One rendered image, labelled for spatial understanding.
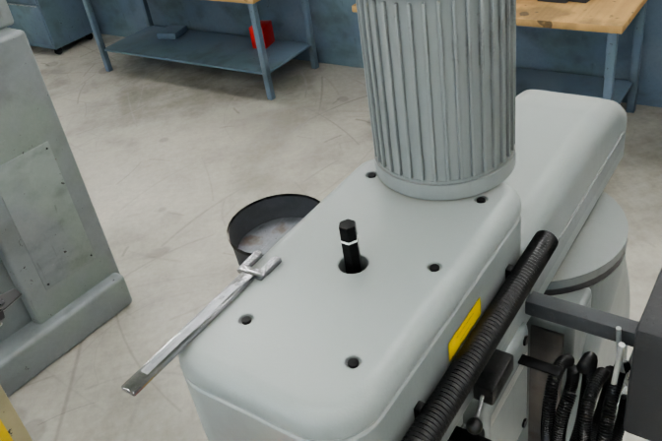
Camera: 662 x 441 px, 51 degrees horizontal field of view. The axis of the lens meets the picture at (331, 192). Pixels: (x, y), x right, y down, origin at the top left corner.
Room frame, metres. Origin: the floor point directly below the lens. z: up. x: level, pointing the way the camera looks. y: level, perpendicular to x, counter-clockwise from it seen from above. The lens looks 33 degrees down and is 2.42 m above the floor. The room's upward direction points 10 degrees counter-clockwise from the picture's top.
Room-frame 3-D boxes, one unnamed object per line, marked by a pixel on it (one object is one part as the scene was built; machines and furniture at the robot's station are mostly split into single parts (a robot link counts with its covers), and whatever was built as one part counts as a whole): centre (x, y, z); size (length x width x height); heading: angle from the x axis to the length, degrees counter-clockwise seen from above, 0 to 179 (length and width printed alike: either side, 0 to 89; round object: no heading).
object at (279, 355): (0.68, -0.02, 1.81); 0.47 x 0.26 x 0.16; 141
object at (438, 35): (0.86, -0.17, 2.05); 0.20 x 0.20 x 0.32
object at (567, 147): (1.05, -0.33, 1.66); 0.80 x 0.23 x 0.20; 141
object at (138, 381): (0.61, 0.17, 1.89); 0.24 x 0.04 x 0.01; 142
